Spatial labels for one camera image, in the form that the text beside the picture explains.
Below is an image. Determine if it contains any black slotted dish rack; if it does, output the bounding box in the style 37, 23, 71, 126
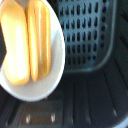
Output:
0, 0, 128, 128

